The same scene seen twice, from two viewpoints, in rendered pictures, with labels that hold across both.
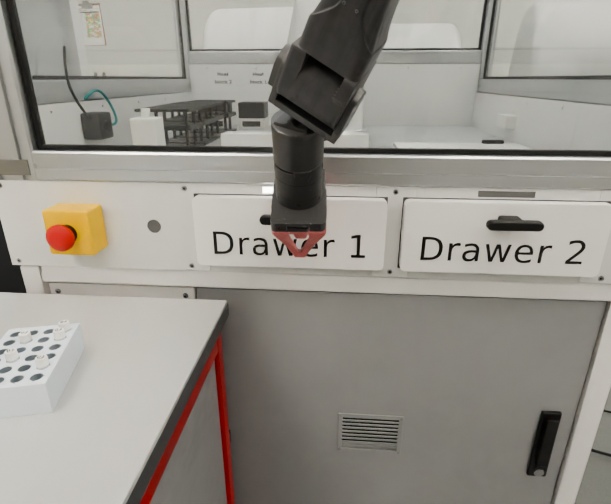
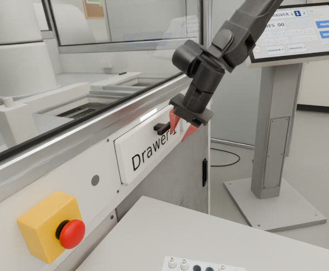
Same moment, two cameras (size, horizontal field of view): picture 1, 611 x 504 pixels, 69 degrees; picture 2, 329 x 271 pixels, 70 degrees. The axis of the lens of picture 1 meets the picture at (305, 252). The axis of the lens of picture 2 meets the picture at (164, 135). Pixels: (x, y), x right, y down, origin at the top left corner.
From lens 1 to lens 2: 64 cm
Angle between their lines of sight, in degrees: 59
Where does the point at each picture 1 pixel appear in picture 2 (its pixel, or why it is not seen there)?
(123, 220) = (75, 191)
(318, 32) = (257, 24)
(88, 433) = (265, 262)
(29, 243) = not seen: outside the picture
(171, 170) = (99, 131)
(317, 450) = not seen: hidden behind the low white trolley
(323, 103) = (244, 54)
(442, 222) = not seen: hidden behind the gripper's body
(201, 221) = (126, 155)
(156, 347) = (184, 229)
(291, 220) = (208, 116)
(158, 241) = (99, 190)
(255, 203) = (145, 128)
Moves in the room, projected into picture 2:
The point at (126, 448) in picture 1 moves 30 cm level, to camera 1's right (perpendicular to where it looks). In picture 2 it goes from (278, 243) to (277, 162)
